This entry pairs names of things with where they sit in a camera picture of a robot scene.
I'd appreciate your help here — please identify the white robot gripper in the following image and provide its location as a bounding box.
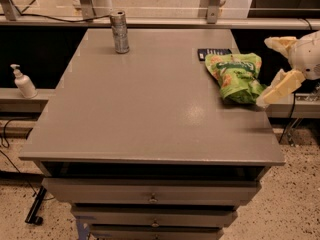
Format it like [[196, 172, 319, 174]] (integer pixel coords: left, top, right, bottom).
[[256, 31, 320, 108]]

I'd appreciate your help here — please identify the green rice chip bag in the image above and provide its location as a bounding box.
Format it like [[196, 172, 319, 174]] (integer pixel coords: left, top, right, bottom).
[[205, 53, 265, 104]]

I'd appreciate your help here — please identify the blue rxbar blueberry bar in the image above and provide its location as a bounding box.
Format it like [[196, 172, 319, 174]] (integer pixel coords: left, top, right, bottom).
[[197, 48, 231, 61]]

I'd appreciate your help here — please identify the grey drawer cabinet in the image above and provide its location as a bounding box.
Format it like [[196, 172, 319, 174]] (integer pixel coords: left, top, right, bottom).
[[19, 28, 287, 240]]

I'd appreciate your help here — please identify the silver metal can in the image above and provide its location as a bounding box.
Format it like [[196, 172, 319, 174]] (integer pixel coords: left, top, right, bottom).
[[110, 11, 129, 54]]

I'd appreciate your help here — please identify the top grey drawer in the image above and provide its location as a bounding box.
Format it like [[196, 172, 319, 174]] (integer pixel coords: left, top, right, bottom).
[[42, 178, 261, 206]]

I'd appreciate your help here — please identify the grey drawer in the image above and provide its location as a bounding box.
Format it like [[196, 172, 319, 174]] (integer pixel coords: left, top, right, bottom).
[[90, 226, 223, 240], [71, 206, 237, 228], [42, 178, 261, 206]]

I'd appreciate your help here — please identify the middle grey drawer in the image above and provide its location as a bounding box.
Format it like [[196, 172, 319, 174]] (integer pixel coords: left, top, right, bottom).
[[71, 206, 237, 228]]

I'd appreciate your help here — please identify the bottom grey drawer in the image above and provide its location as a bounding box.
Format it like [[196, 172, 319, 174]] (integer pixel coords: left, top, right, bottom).
[[90, 226, 223, 240]]

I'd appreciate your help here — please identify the white pump bottle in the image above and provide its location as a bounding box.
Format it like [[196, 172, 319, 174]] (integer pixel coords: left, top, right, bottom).
[[10, 64, 37, 99]]

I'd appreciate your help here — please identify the black metal floor stand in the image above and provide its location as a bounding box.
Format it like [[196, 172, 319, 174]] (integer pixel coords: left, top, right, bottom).
[[25, 186, 47, 226]]

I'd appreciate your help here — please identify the black cable at right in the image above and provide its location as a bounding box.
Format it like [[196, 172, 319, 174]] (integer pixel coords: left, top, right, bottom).
[[278, 91, 298, 144]]

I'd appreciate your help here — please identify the black cable on ledge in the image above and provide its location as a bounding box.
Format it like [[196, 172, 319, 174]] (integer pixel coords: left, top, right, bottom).
[[13, 7, 112, 23]]

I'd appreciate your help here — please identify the black floor cable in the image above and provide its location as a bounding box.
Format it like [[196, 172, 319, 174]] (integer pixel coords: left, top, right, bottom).
[[0, 117, 56, 201]]

